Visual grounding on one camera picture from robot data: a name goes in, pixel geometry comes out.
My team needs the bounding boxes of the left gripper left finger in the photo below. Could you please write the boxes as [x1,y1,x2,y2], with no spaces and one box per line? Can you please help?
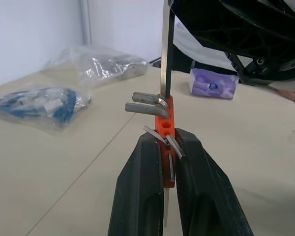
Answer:
[107,134,167,236]

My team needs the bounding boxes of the purple tissue pack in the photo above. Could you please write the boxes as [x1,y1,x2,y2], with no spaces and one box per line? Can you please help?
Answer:
[188,67,239,100]

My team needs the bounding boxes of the large clear plastic bag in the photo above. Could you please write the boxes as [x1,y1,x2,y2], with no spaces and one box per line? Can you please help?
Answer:
[110,53,148,81]

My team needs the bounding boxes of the orange hex key holder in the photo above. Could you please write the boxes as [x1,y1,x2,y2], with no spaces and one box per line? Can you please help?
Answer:
[154,94,180,189]

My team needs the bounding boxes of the metal allen key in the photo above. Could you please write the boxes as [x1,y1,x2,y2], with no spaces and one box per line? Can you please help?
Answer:
[160,0,173,97]

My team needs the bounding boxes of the pale grey wall post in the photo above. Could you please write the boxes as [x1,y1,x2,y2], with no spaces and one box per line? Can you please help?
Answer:
[81,0,92,45]

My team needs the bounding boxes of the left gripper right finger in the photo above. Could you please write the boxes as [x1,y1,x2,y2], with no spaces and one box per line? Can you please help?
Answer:
[174,127,255,236]

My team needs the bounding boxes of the bent silver hex keys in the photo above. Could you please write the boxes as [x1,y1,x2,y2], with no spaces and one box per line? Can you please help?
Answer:
[124,103,169,118]

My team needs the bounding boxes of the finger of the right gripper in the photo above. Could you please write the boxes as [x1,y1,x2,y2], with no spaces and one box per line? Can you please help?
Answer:
[169,0,295,62]
[220,0,295,27]

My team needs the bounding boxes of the bag of blue cables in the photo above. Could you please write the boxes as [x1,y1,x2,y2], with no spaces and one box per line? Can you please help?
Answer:
[0,85,93,136]

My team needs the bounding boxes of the bent grey metal rod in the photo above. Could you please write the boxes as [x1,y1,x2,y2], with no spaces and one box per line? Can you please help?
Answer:
[132,91,170,109]

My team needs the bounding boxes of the small clear plastic bag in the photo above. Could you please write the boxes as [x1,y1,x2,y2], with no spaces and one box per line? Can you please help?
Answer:
[70,45,128,87]

